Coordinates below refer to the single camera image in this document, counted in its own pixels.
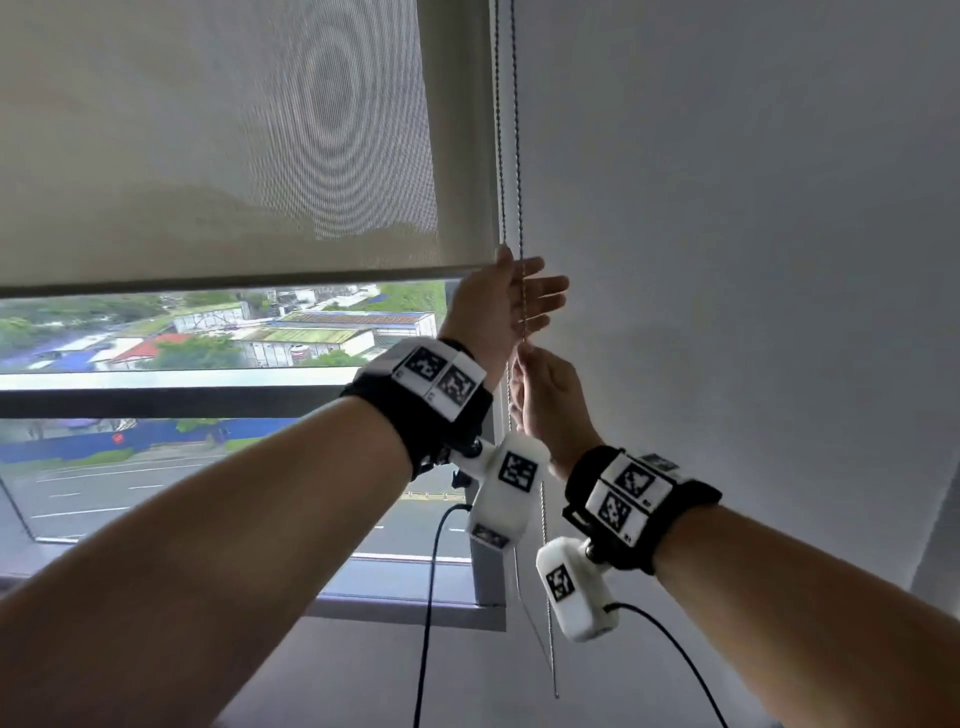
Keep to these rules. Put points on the person's left thumb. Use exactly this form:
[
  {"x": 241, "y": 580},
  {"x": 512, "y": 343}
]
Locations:
[{"x": 502, "y": 259}]

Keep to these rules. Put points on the person's left middle finger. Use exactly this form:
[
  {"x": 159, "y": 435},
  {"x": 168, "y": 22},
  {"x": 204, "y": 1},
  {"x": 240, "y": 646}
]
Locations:
[{"x": 547, "y": 285}]

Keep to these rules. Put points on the beige roller blind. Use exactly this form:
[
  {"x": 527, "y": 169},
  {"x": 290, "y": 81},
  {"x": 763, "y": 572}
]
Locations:
[{"x": 210, "y": 135}]

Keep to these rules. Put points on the person's right hand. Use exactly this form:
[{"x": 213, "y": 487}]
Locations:
[{"x": 559, "y": 412}]

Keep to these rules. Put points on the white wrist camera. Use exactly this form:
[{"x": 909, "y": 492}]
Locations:
[
  {"x": 510, "y": 495},
  {"x": 577, "y": 592}
]

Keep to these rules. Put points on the person's left forearm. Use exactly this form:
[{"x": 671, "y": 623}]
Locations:
[{"x": 195, "y": 570}]

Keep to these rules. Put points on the person's left little finger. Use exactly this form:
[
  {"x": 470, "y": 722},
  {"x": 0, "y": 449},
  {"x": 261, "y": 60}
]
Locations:
[{"x": 536, "y": 325}]

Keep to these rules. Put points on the person's right forearm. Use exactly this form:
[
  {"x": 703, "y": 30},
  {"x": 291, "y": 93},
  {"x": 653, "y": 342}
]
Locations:
[{"x": 810, "y": 637}]

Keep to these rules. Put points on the person's left hand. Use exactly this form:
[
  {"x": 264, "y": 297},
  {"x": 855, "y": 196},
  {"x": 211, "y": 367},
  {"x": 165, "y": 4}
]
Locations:
[{"x": 480, "y": 315}]

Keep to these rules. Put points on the grey window frame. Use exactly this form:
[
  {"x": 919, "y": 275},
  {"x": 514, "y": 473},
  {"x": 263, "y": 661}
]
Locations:
[{"x": 405, "y": 604}]

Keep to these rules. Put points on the person's right fingers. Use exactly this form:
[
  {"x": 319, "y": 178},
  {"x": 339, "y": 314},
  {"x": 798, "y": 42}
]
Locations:
[{"x": 527, "y": 382}]

